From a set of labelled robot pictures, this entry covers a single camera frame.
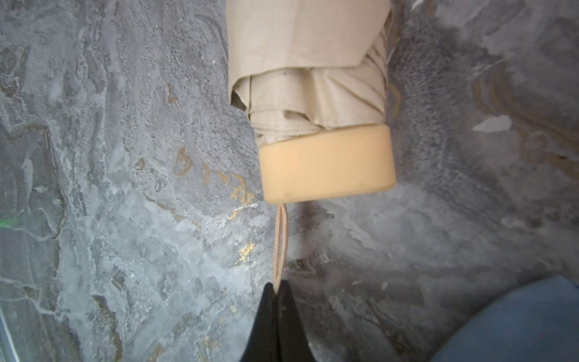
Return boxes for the blue umbrella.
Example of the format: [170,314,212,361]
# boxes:
[431,276,578,361]

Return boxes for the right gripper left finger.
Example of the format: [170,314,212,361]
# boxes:
[240,283,277,362]

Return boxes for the beige umbrella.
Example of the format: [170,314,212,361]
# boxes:
[226,1,396,289]

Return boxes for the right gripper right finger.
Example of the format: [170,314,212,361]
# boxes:
[277,280,316,362]

